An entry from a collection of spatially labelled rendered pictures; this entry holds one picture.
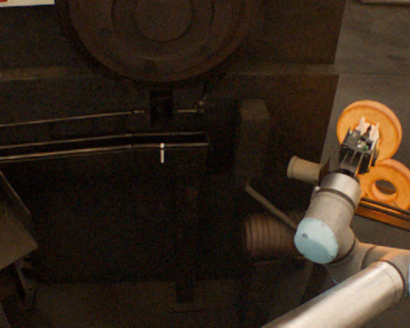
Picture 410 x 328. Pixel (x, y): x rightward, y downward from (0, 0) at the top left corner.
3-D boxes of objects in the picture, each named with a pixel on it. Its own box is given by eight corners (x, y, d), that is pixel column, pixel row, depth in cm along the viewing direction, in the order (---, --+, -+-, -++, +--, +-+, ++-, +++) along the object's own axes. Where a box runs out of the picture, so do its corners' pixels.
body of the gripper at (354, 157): (381, 136, 104) (363, 177, 99) (374, 159, 111) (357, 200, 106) (348, 123, 107) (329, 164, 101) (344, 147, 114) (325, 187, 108)
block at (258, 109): (228, 164, 150) (234, 95, 135) (254, 163, 151) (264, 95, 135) (233, 189, 142) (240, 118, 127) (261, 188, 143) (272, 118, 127)
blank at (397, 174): (347, 175, 129) (343, 183, 127) (389, 147, 117) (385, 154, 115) (384, 216, 129) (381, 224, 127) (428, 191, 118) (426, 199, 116)
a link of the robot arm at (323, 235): (305, 265, 102) (281, 236, 98) (328, 217, 108) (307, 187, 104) (342, 268, 95) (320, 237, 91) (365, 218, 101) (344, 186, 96)
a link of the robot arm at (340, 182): (352, 220, 104) (311, 204, 108) (360, 203, 106) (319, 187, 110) (358, 198, 97) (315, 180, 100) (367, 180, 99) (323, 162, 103)
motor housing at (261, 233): (227, 308, 177) (243, 203, 142) (287, 304, 179) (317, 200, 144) (232, 340, 167) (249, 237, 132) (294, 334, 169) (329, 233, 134)
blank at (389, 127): (344, 92, 116) (340, 98, 114) (407, 109, 110) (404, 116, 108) (336, 146, 126) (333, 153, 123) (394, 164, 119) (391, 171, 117)
